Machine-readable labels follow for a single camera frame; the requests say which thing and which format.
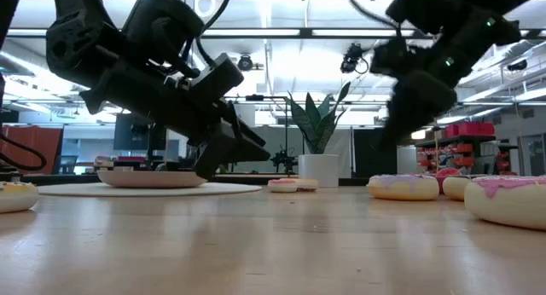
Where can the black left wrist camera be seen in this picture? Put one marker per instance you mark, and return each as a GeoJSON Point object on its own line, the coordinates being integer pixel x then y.
{"type": "Point", "coordinates": [217, 79]}

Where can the storage rack with bins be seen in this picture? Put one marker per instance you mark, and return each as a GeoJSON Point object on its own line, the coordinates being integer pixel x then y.
{"type": "Point", "coordinates": [469, 131]}

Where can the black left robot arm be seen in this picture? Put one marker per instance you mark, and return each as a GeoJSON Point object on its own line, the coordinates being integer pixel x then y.
{"type": "Point", "coordinates": [72, 43]}

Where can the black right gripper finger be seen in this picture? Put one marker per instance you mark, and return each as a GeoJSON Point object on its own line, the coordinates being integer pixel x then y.
{"type": "Point", "coordinates": [392, 135]}

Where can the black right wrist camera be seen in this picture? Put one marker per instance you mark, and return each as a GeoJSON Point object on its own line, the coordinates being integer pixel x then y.
{"type": "Point", "coordinates": [392, 56]}

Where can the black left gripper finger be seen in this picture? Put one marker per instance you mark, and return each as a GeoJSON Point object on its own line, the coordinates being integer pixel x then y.
{"type": "Point", "coordinates": [249, 148]}
{"type": "Point", "coordinates": [215, 150]}

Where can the black overhead camera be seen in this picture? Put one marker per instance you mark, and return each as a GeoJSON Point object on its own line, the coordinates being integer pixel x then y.
{"type": "Point", "coordinates": [352, 56]}

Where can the orange partition panel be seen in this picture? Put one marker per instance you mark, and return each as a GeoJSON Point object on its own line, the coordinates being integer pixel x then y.
{"type": "Point", "coordinates": [38, 143]}

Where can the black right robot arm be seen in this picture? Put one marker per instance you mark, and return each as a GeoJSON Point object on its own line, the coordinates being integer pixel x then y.
{"type": "Point", "coordinates": [469, 26]}

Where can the black background stand frame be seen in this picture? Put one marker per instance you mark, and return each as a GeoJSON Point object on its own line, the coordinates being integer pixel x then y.
{"type": "Point", "coordinates": [256, 98]}

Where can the grey partition screen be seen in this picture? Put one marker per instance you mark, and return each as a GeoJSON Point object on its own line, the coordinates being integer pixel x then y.
{"type": "Point", "coordinates": [281, 135]}

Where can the green snake plant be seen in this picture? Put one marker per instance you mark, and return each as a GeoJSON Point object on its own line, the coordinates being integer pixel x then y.
{"type": "Point", "coordinates": [317, 128]}

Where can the large pink white-drizzle donut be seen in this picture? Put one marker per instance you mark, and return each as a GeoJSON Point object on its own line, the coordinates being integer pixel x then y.
{"type": "Point", "coordinates": [507, 209]}

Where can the black computer monitor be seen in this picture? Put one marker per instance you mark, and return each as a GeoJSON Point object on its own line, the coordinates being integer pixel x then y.
{"type": "Point", "coordinates": [128, 137]}

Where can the black partition panel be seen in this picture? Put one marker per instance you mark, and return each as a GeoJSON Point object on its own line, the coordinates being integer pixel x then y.
{"type": "Point", "coordinates": [375, 158]}

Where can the pink bowl on mat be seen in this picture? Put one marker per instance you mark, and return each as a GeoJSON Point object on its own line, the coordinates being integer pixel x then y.
{"type": "Point", "coordinates": [149, 180]}

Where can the black round spotlight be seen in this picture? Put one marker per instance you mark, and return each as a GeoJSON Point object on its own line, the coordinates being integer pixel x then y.
{"type": "Point", "coordinates": [245, 63]}

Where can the small chocolate donut orange underside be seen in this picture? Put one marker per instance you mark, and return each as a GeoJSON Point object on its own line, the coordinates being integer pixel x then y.
{"type": "Point", "coordinates": [309, 185]}

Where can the white woven round placemat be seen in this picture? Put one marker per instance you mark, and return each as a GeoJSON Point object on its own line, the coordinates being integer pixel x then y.
{"type": "Point", "coordinates": [230, 189]}

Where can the small background robot arm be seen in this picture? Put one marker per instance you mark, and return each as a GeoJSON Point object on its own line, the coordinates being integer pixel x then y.
{"type": "Point", "coordinates": [283, 158]}

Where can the white cylindrical plant pot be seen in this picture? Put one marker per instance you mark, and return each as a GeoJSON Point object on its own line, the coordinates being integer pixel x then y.
{"type": "Point", "coordinates": [317, 171]}

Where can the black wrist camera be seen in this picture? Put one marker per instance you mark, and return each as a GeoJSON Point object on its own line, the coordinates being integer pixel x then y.
{"type": "Point", "coordinates": [217, 79]}
{"type": "Point", "coordinates": [392, 56]}

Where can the large purple frosted donut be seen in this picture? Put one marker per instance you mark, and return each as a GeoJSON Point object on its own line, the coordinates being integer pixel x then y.
{"type": "Point", "coordinates": [403, 192]}

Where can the large pink sprinkled donut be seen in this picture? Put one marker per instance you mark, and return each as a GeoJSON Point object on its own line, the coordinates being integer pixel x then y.
{"type": "Point", "coordinates": [454, 190]}

